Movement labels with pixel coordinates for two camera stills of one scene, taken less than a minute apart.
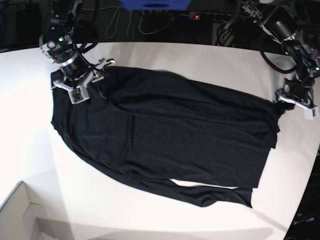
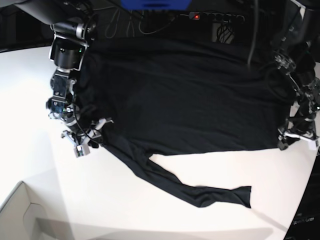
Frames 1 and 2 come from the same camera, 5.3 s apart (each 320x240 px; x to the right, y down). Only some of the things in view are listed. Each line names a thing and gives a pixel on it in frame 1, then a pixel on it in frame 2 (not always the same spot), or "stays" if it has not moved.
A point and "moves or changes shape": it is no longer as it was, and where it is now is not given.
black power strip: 210,16 stays
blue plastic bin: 155,5 stays
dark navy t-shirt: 145,127 moves or changes shape
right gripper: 297,93 -> 297,132
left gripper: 94,75 -> 84,140
